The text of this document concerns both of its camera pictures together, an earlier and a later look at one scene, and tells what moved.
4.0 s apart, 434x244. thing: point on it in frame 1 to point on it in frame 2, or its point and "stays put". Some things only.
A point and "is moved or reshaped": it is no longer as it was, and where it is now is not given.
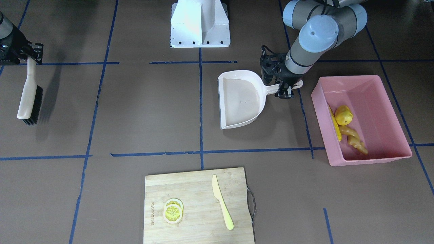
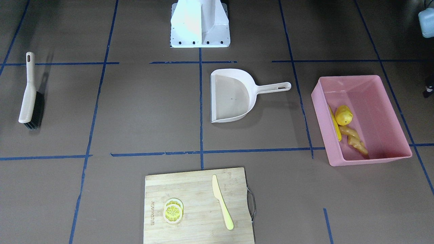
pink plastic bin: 374,120 stays put
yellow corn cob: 338,132 stays put
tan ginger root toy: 353,140 stays put
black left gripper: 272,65 to 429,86
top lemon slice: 172,214 stays put
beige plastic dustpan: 242,95 is moved or reshaped
